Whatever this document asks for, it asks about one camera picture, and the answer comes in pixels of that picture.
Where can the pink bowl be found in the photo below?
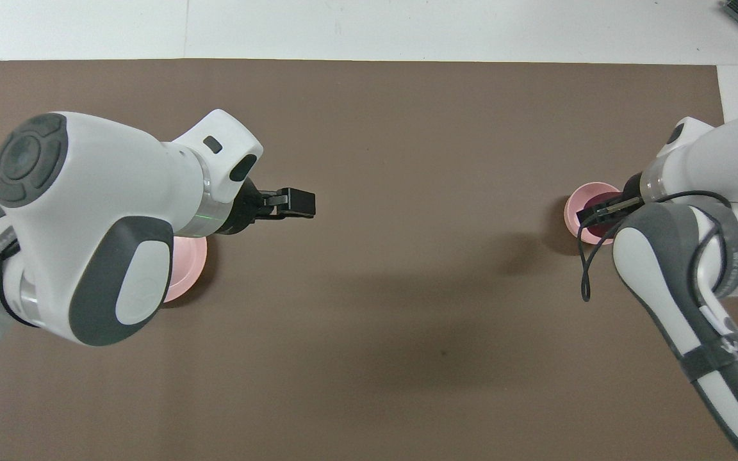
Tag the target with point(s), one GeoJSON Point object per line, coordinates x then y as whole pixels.
{"type": "Point", "coordinates": [574, 208]}

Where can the brown table mat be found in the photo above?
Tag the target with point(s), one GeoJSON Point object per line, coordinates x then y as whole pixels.
{"type": "Point", "coordinates": [369, 160]}

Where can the pink plate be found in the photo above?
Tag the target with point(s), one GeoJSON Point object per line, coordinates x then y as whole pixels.
{"type": "Point", "coordinates": [186, 269]}

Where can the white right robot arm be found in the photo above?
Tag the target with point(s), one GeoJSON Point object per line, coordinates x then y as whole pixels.
{"type": "Point", "coordinates": [657, 256]}

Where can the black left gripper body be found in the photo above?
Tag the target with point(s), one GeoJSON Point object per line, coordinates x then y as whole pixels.
{"type": "Point", "coordinates": [247, 208]}

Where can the red apple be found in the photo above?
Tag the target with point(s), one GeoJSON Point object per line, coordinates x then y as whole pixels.
{"type": "Point", "coordinates": [594, 230]}

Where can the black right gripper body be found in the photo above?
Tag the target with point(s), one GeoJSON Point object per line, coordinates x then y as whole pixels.
{"type": "Point", "coordinates": [633, 187]}

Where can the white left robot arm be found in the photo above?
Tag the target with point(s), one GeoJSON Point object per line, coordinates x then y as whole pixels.
{"type": "Point", "coordinates": [87, 179]}

